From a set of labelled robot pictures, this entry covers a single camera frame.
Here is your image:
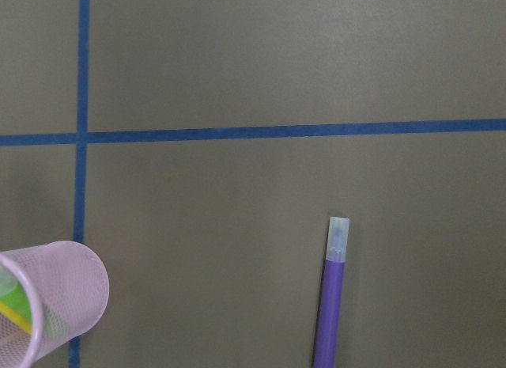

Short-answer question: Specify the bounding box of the green marker pen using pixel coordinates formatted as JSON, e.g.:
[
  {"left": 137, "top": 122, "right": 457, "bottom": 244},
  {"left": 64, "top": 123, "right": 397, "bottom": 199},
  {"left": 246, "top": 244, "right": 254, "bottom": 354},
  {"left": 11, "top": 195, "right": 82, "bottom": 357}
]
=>
[{"left": 1, "top": 267, "right": 29, "bottom": 303}]

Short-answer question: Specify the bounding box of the yellow marker pen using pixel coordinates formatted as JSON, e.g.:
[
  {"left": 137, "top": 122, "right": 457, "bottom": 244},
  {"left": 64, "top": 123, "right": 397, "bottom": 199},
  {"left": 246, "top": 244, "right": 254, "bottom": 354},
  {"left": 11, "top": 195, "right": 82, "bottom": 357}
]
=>
[{"left": 1, "top": 300, "right": 32, "bottom": 335}]

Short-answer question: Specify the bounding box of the purple marker pen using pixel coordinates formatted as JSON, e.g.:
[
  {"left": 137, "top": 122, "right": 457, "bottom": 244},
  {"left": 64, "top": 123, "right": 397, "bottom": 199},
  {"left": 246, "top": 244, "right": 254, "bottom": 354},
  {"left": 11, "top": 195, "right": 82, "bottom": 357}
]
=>
[{"left": 312, "top": 217, "right": 349, "bottom": 368}]

